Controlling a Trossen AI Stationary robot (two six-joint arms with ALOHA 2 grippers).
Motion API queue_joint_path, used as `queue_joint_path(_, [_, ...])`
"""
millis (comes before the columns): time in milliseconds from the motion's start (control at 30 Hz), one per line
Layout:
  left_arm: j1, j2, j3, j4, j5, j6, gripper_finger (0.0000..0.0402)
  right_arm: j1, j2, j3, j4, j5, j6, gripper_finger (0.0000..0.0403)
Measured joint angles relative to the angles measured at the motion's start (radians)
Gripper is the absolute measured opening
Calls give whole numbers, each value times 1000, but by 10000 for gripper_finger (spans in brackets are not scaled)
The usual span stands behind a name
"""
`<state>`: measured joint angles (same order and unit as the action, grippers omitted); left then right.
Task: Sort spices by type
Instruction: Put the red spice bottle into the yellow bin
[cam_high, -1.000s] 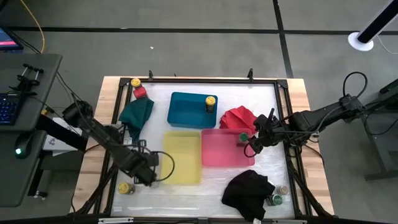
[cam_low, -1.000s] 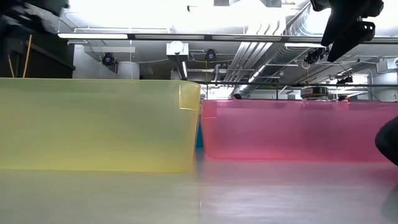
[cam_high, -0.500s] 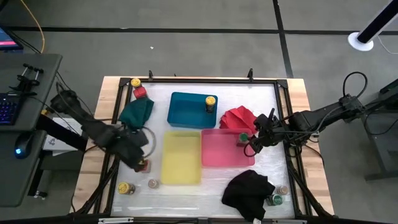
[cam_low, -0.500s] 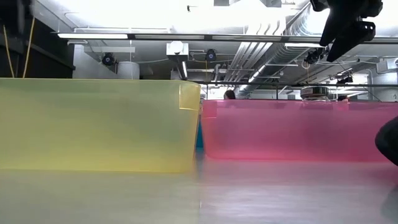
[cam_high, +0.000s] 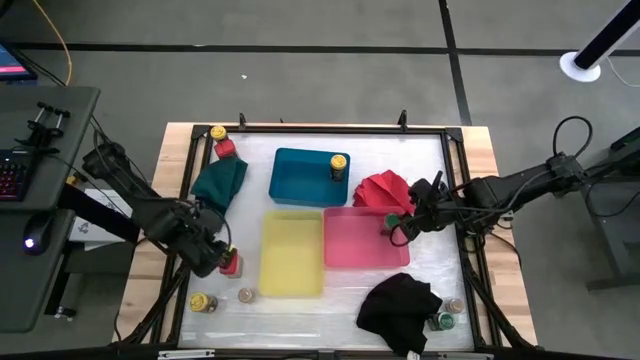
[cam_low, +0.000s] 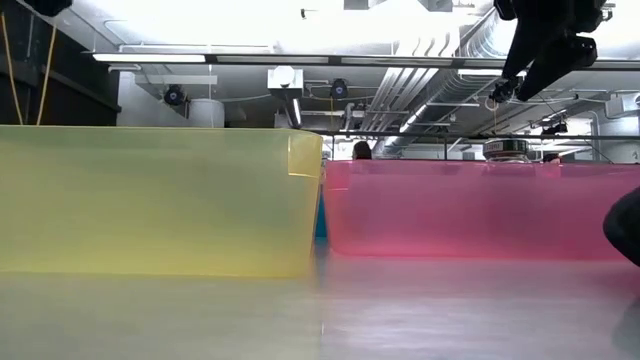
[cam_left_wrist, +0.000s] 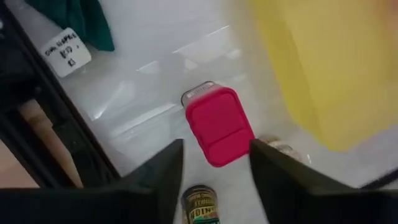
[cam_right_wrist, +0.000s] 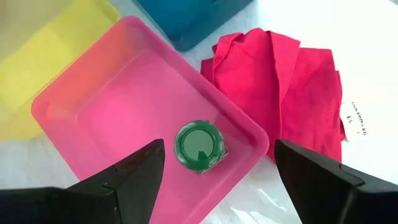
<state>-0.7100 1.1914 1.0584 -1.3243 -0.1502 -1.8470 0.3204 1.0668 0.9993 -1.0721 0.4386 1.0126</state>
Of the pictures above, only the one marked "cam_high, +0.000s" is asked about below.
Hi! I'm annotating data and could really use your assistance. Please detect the red cloth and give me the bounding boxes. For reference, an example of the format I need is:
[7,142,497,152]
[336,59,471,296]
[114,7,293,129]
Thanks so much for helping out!
[352,168,417,216]

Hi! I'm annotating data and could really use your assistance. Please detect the black aluminium table frame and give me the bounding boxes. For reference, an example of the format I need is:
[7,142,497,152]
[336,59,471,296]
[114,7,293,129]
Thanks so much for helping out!
[112,122,539,360]

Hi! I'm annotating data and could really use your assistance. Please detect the pink plastic bin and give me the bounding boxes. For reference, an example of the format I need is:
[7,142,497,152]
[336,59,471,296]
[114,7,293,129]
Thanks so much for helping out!
[323,206,412,271]

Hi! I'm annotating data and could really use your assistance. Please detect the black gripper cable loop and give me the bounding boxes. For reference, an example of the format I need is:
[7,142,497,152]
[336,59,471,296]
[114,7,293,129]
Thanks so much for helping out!
[389,224,419,249]

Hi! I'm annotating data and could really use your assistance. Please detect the yellow floor cable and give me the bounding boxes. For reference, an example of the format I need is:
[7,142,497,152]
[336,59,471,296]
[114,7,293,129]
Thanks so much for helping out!
[30,0,74,86]

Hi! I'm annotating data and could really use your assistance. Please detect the backlit black keyboard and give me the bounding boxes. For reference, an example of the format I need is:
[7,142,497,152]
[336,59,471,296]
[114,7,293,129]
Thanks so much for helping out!
[0,148,34,202]

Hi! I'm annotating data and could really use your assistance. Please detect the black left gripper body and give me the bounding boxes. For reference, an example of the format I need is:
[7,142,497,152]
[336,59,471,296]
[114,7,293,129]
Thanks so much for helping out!
[149,204,231,279]

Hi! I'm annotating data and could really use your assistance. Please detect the black metal equipment stand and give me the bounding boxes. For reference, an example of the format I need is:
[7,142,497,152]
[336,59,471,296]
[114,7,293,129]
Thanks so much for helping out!
[582,127,640,291]

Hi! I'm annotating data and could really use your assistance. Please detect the white cardboard box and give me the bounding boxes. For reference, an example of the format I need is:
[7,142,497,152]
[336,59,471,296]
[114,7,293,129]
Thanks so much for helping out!
[67,187,132,251]

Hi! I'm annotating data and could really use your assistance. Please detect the small red block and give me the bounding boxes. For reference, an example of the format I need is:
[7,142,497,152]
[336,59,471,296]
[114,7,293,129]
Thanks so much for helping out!
[213,138,238,161]

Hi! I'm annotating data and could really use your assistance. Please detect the black computer mouse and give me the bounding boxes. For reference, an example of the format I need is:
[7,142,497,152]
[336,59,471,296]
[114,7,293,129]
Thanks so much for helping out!
[22,213,55,256]

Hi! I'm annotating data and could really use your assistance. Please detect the black clamp stand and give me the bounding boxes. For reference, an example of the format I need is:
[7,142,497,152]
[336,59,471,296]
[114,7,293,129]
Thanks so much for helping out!
[14,101,71,154]

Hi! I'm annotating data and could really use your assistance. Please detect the black post white base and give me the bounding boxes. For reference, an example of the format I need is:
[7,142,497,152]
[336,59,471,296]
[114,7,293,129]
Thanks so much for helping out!
[558,0,640,84]

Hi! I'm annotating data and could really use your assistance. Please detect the computer monitor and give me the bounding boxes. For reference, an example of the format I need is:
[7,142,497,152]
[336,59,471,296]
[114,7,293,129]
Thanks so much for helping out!
[0,42,39,84]

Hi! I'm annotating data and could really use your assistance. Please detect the white table cover sheet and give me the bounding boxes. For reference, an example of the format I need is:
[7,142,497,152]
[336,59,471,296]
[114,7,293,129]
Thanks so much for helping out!
[178,130,475,351]

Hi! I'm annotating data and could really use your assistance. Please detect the teal plastic bin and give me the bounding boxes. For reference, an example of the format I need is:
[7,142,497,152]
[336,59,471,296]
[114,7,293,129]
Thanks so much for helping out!
[268,147,352,209]

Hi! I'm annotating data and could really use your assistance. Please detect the dark grey computer desk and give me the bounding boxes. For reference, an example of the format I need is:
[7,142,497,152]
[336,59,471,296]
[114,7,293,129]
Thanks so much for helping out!
[0,84,101,334]

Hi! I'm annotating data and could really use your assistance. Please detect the red lid spice jar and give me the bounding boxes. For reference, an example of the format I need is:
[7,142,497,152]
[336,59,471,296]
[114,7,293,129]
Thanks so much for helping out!
[218,247,245,280]

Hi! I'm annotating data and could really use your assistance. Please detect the black cloth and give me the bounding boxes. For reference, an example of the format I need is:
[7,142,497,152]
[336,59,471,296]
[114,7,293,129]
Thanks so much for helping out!
[355,272,445,357]

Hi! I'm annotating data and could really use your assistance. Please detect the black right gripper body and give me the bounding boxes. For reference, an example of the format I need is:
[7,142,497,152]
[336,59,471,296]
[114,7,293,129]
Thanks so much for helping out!
[409,171,471,232]

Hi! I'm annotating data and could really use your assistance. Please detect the yellow plastic bin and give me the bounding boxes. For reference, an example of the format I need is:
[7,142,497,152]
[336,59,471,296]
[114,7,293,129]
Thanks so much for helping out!
[258,209,325,299]

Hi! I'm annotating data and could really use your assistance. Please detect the dark green cloth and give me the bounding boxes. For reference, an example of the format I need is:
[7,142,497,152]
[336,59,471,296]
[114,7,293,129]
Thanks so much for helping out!
[190,155,250,216]

